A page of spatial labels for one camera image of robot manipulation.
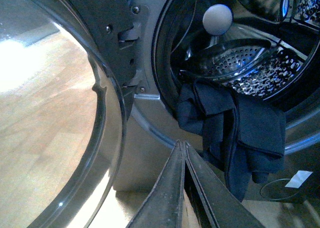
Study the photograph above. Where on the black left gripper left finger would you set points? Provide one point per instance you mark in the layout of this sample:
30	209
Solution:
163	207

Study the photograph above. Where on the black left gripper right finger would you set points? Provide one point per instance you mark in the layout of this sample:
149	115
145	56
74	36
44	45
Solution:
221	208

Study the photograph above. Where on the dark navy mesh garment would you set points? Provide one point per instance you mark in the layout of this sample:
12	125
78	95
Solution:
241	135

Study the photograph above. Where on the glass washing machine door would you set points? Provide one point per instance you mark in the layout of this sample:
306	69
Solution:
61	119

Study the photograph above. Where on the grey front-load washing machine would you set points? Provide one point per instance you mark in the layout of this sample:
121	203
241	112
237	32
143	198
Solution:
267	49

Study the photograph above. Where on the white tape patch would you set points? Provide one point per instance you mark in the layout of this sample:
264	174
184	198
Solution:
298	179

